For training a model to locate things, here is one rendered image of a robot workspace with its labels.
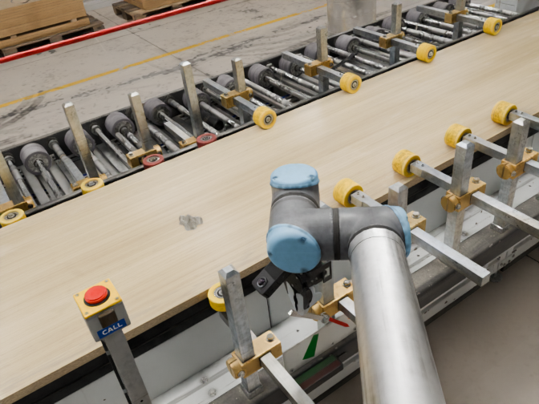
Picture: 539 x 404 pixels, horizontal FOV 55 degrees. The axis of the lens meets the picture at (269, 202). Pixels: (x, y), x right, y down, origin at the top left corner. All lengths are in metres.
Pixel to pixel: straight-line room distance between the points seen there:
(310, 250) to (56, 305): 0.86
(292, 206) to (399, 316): 0.32
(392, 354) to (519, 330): 1.97
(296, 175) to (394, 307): 0.38
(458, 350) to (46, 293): 1.66
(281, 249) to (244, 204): 0.83
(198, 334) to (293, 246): 0.70
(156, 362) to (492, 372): 1.43
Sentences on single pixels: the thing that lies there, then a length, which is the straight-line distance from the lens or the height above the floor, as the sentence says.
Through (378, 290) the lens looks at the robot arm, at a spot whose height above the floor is 1.38.
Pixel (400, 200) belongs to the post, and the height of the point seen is 1.07.
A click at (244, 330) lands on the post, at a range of 1.23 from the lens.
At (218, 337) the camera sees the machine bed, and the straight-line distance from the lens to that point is 1.54.
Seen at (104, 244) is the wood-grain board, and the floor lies 0.90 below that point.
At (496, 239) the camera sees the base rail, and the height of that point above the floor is 0.70.
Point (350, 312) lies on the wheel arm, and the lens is 1.36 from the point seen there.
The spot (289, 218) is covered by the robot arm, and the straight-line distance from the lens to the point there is 0.86.
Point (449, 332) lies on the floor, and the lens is 2.48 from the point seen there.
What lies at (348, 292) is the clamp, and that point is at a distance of 1.39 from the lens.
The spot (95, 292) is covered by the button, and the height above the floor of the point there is 1.23.
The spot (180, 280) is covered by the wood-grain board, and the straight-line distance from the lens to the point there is 1.45.
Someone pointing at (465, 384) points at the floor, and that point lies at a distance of 2.33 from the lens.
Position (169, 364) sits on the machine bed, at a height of 0.71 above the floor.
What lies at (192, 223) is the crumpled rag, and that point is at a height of 0.92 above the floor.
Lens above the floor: 1.87
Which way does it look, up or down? 36 degrees down
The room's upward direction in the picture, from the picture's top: 7 degrees counter-clockwise
